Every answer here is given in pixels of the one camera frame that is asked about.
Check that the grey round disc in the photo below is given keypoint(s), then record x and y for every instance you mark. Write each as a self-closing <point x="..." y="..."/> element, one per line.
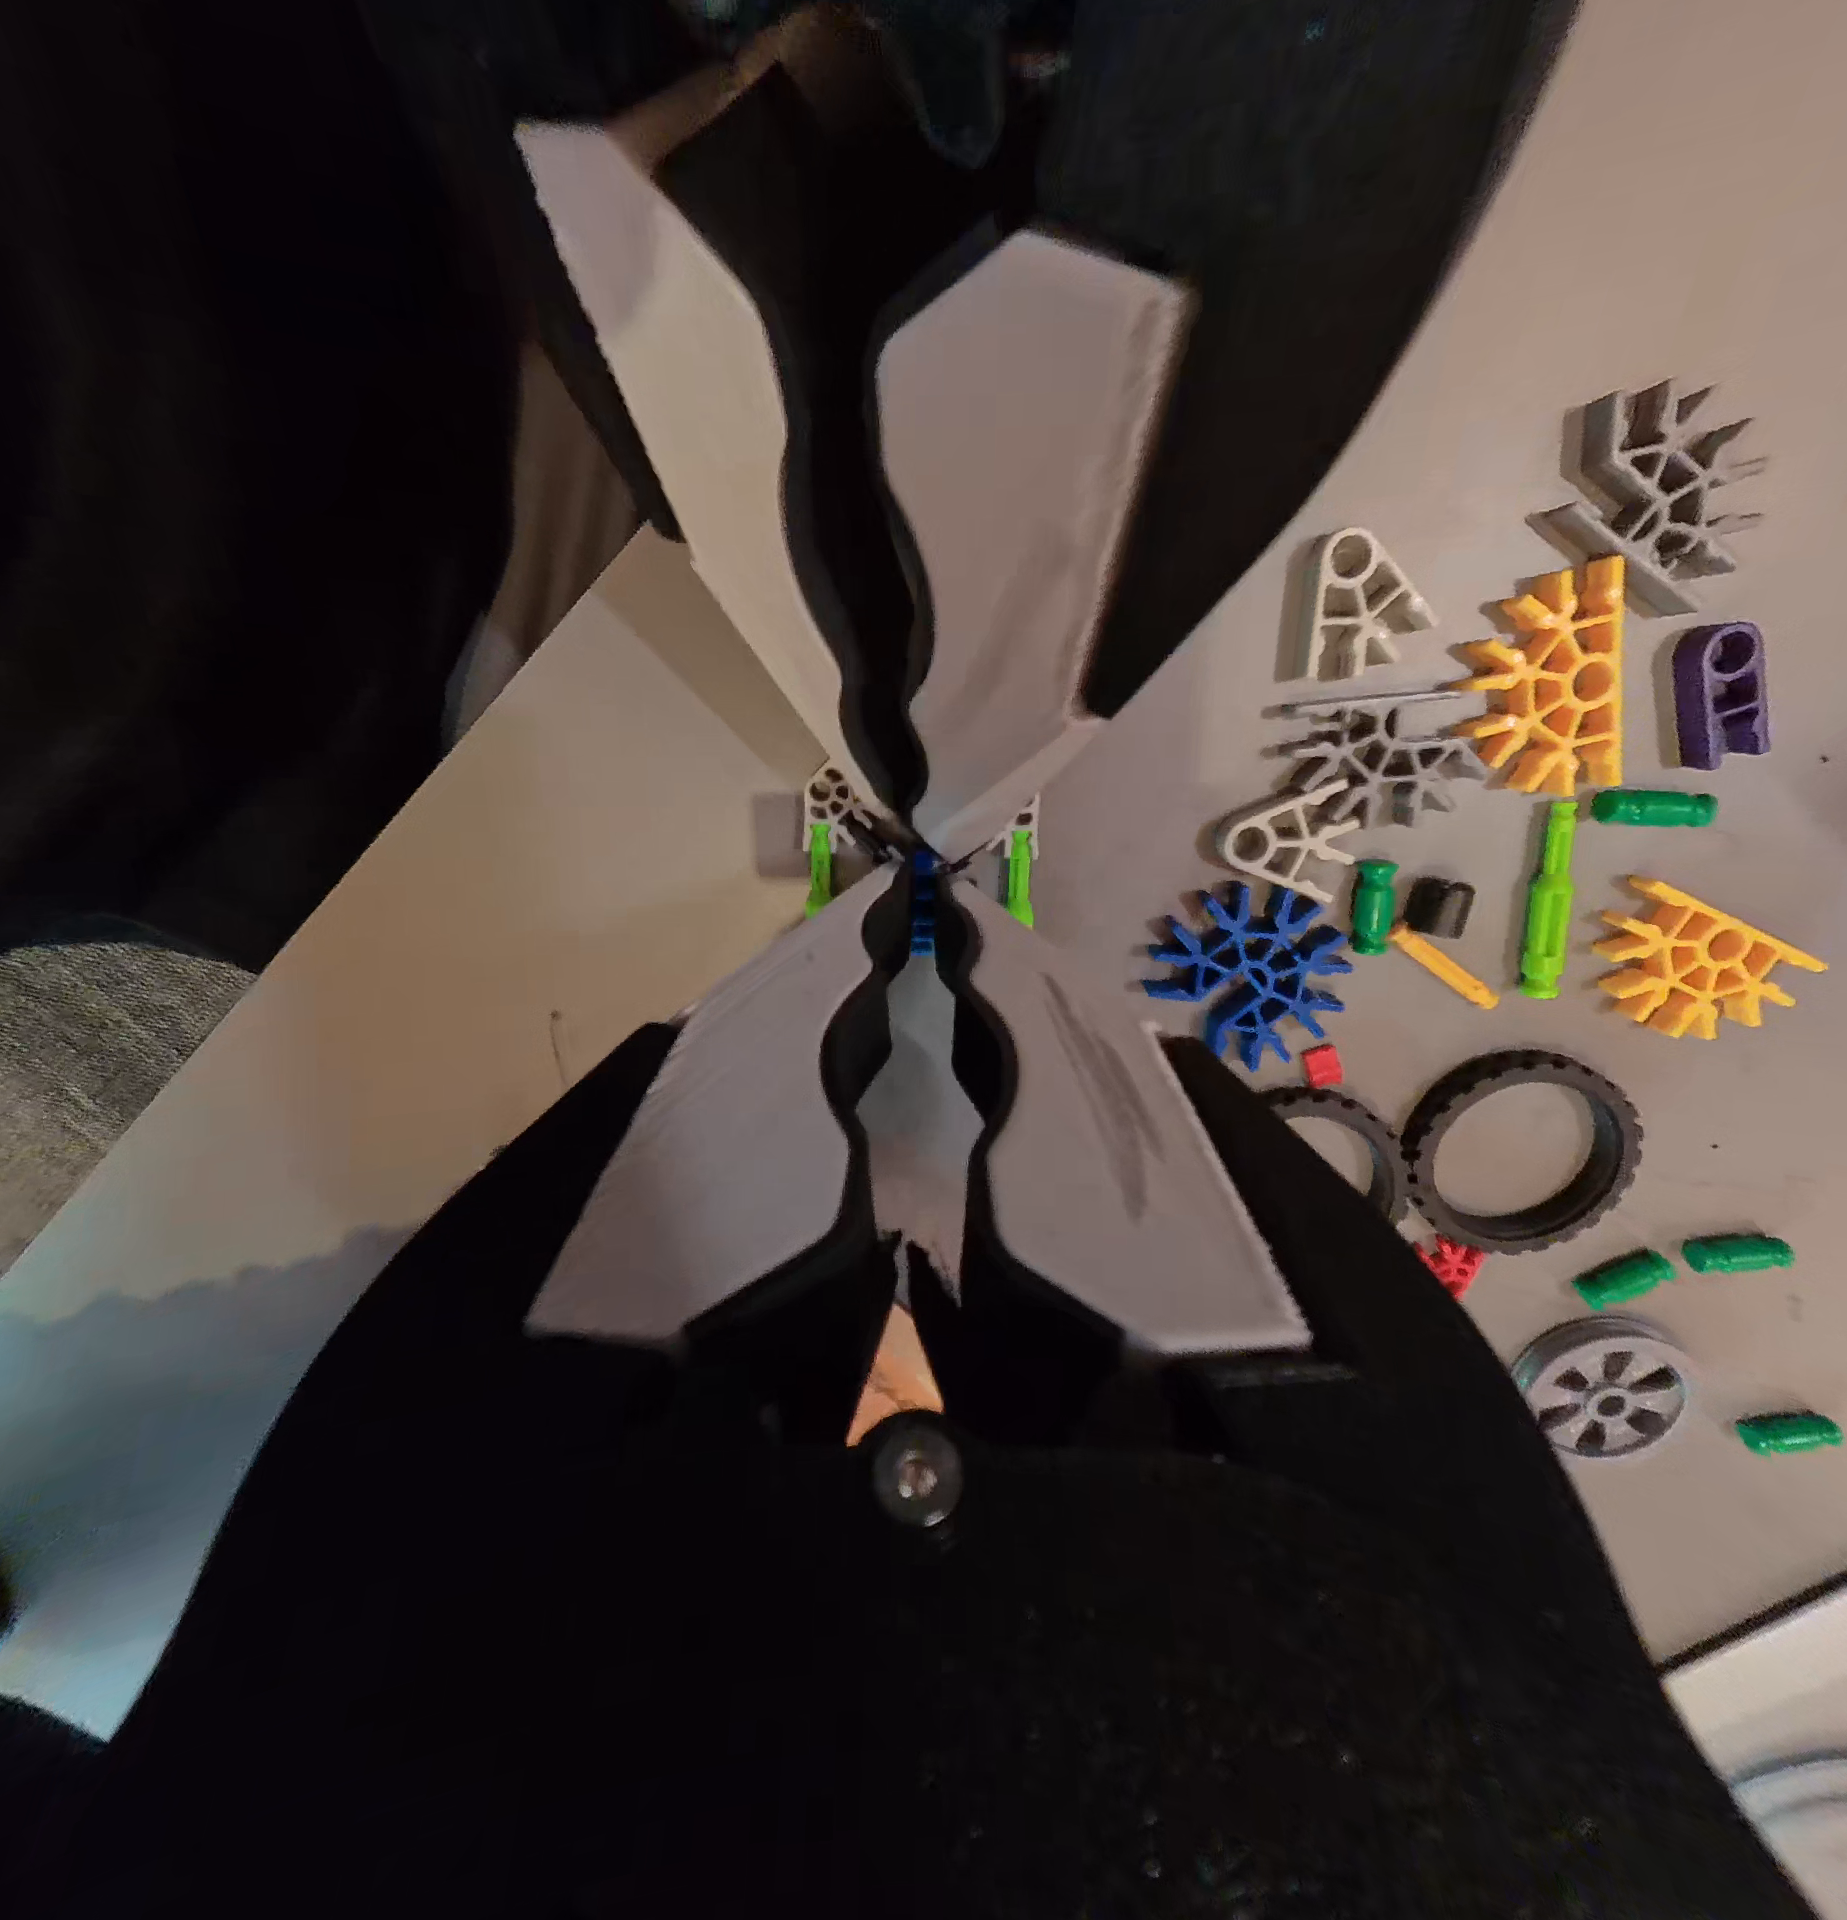
<point x="1826" y="1835"/>

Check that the short yellow rod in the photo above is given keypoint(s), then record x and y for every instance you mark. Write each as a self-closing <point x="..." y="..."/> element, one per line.
<point x="1444" y="968"/>

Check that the yellow grey connector rod assembly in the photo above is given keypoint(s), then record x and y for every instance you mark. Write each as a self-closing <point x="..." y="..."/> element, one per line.
<point x="832" y="796"/>

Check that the red fan connector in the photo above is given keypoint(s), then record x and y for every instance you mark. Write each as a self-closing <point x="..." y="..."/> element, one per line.
<point x="1451" y="1265"/>

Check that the grey wheel hub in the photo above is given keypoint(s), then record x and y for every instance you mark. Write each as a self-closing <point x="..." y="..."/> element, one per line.
<point x="1600" y="1388"/>

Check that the short dark green rod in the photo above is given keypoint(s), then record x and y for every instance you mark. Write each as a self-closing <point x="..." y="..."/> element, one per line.
<point x="1734" y="1256"/>
<point x="1790" y="1435"/>
<point x="1624" y="1278"/>
<point x="1374" y="907"/>
<point x="1654" y="807"/>

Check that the small black clip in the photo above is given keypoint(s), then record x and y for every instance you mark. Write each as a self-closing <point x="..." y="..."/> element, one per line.
<point x="1444" y="907"/>

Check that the person's black garment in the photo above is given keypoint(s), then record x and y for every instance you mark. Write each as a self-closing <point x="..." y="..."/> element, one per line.
<point x="188" y="449"/>

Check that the black rubber tire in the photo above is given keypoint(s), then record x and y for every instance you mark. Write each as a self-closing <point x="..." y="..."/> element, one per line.
<point x="1356" y="1141"/>
<point x="1427" y="1170"/>

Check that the purple connector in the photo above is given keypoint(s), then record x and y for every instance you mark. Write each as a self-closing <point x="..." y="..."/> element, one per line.
<point x="1723" y="695"/>

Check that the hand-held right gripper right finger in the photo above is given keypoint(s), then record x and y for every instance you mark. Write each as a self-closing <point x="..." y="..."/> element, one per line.
<point x="1149" y="1200"/>

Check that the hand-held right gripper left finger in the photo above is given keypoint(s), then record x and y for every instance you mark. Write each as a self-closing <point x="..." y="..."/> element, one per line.
<point x="686" y="1187"/>

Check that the yellow fan connector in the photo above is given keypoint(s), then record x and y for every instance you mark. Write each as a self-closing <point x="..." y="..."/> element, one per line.
<point x="1701" y="953"/>
<point x="1551" y="681"/>

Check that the small red clip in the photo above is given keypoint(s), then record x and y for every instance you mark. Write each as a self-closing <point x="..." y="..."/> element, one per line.
<point x="1323" y="1068"/>

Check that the interlocked blue grey snowflake connectors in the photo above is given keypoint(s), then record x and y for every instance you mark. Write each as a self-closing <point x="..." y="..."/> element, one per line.
<point x="926" y="901"/>

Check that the green rod with lime clip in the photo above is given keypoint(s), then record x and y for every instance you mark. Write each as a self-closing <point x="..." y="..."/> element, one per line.
<point x="820" y="875"/>
<point x="1022" y="883"/>

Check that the light grey connector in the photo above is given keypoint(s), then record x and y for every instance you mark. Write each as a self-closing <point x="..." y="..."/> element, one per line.
<point x="1274" y="840"/>
<point x="1351" y="601"/>

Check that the grey stacked connector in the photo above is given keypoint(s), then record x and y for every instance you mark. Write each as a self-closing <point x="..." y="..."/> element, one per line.
<point x="1659" y="492"/>

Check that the light green rod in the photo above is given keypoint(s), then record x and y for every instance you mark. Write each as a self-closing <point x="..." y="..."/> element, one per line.
<point x="1549" y="901"/>

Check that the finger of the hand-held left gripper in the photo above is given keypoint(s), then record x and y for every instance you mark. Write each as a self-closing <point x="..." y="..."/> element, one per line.
<point x="686" y="375"/>
<point x="1028" y="449"/>

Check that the large blue connector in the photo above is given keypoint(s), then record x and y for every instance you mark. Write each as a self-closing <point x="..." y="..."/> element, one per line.
<point x="1254" y="968"/>

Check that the dark grey connector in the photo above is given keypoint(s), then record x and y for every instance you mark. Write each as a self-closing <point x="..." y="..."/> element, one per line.
<point x="1382" y="756"/>

